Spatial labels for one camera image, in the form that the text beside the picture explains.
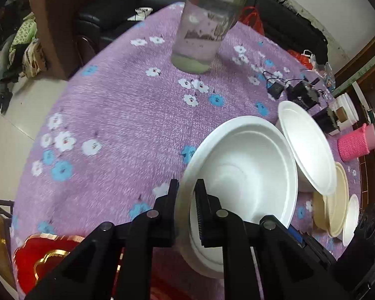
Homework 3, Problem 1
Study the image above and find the red tray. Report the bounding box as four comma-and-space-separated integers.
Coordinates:
12, 234, 191, 300

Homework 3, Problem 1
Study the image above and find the wooden side cabinet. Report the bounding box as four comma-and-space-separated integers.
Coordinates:
359, 81, 375, 207

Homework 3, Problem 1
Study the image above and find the large white foam bowl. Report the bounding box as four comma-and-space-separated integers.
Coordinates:
175, 115, 299, 254

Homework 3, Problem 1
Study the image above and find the clear water bottle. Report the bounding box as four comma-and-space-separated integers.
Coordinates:
170, 0, 260, 74

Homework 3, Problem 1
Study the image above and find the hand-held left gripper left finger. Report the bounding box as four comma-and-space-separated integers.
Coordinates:
25, 179, 179, 300

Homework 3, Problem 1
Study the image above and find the wooden door frame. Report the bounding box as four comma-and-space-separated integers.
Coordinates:
334, 26, 375, 94

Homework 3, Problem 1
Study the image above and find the white plastic bucket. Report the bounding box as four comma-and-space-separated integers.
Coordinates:
334, 93, 360, 130

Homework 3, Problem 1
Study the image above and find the beige foam bowl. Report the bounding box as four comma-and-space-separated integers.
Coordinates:
312, 162, 349, 238

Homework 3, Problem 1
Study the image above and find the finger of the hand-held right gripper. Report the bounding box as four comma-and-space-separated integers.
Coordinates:
289, 226, 336, 268

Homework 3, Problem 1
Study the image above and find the pink knitted sleeve bottle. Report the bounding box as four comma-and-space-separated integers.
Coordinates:
337, 123, 375, 162

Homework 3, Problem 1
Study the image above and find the red plastic bag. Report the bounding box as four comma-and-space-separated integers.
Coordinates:
237, 6, 266, 35

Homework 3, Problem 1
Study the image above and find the black leather sofa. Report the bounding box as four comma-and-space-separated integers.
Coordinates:
75, 0, 329, 63

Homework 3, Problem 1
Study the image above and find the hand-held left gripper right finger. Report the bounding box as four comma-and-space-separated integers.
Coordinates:
194, 179, 351, 300

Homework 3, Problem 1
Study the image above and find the purple floral tablecloth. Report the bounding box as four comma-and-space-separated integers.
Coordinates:
11, 1, 363, 300

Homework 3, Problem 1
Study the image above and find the brown armchair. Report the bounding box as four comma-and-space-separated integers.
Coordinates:
29, 0, 138, 80

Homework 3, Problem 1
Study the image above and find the small white foam plate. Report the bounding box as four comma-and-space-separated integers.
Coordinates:
342, 194, 360, 247

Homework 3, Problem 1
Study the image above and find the black charger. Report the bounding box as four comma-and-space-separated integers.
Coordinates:
262, 71, 285, 101

